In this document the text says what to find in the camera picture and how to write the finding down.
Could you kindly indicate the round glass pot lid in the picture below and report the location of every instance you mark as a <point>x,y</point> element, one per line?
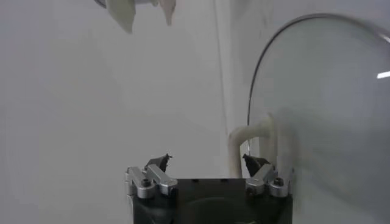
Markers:
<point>320,76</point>

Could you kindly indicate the white electric cooking pot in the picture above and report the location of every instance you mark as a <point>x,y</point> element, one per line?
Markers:
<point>122,15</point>

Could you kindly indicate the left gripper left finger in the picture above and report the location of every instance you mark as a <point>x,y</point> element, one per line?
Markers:
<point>158,179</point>

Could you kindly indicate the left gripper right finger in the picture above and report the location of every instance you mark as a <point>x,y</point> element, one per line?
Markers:
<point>259,179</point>

